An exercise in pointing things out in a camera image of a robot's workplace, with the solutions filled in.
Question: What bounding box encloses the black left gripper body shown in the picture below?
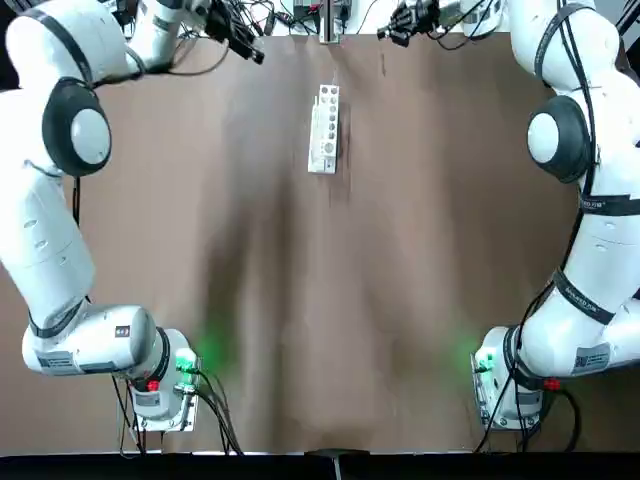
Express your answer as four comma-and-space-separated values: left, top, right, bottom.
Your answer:
206, 0, 247, 42

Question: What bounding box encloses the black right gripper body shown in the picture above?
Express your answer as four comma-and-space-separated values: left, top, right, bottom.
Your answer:
408, 0, 442, 32

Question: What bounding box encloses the white test tube rack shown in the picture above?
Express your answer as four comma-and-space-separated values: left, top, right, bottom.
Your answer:
306, 83, 343, 176

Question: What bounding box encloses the aluminium frame post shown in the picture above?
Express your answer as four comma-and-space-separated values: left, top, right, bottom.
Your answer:
319, 0, 347, 46

